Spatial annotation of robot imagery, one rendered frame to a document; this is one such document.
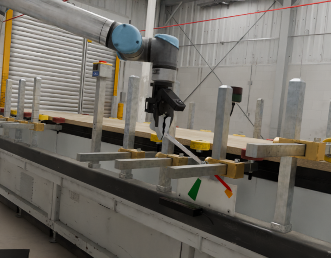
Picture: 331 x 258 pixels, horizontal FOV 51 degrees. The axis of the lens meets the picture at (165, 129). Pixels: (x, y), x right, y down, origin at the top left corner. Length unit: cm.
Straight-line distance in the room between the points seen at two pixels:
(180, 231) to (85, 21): 82
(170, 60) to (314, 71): 769
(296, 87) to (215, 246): 60
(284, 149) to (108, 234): 144
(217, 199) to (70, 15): 76
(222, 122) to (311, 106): 762
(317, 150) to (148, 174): 97
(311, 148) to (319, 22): 812
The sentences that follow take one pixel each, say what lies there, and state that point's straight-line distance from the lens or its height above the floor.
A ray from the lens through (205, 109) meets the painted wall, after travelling 1032.
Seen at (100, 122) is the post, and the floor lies 93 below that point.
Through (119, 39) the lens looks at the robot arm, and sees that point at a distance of 114.
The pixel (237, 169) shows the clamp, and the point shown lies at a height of 85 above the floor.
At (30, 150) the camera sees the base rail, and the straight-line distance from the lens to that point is 237.
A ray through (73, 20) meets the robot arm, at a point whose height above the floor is 128.
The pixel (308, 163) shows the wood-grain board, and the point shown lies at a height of 89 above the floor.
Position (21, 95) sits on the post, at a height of 103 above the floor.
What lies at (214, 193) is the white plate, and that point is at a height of 76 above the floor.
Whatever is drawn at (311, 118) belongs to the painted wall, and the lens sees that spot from 874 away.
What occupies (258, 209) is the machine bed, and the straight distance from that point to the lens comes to 138.
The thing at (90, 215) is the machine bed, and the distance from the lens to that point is 229.
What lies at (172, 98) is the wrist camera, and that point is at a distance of 122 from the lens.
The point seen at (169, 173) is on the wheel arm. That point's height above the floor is 84.
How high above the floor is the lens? 102
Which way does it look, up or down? 3 degrees down
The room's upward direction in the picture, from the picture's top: 5 degrees clockwise
